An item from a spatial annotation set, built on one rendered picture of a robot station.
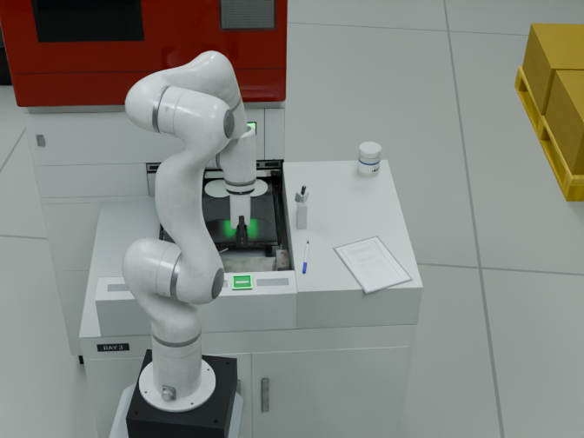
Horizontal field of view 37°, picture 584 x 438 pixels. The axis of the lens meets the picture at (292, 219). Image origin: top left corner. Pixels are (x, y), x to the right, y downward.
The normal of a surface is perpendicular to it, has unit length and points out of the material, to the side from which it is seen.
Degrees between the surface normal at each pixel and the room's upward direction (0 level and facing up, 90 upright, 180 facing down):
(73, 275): 90
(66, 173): 90
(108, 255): 0
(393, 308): 90
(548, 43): 0
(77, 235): 90
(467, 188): 0
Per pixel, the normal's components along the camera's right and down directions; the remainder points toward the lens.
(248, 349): 0.07, 0.62
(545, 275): 0.02, -0.78
